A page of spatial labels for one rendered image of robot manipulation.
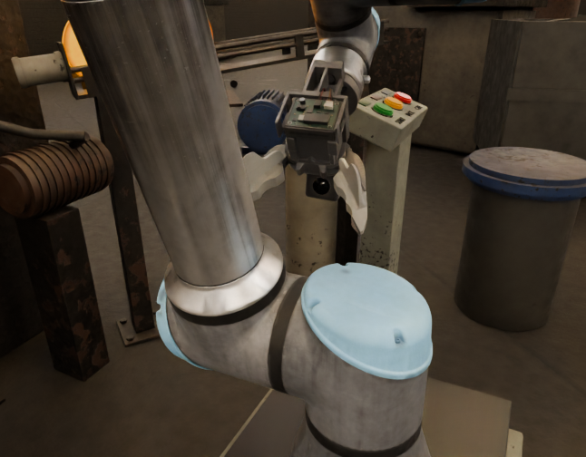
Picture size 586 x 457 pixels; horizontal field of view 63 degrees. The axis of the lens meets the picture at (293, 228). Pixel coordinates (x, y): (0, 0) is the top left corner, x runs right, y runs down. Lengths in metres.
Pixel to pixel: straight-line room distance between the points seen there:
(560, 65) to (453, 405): 1.79
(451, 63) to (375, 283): 2.54
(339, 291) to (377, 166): 0.61
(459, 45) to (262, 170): 2.43
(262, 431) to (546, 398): 0.77
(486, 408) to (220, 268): 0.41
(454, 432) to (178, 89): 0.50
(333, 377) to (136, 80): 0.28
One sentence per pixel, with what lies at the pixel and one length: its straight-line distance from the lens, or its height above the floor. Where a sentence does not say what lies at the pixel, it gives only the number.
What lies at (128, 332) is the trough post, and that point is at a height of 0.01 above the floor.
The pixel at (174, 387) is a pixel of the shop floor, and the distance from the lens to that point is 1.17.
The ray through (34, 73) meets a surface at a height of 0.67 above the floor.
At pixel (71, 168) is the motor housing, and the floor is 0.49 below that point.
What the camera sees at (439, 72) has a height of 0.46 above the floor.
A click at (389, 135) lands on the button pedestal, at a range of 0.91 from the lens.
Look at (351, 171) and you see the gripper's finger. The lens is 0.51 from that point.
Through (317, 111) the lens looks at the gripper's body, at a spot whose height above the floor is 0.68.
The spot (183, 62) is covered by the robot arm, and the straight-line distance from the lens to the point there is 0.32.
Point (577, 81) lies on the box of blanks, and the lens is 2.31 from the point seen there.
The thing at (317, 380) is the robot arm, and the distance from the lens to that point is 0.43.
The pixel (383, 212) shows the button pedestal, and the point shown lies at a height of 0.38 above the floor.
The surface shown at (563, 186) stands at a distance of 1.24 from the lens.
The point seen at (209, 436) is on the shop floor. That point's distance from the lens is 1.06.
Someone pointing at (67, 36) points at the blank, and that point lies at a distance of 1.11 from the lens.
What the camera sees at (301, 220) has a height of 0.35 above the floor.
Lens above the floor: 0.78
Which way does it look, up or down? 25 degrees down
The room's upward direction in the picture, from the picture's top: straight up
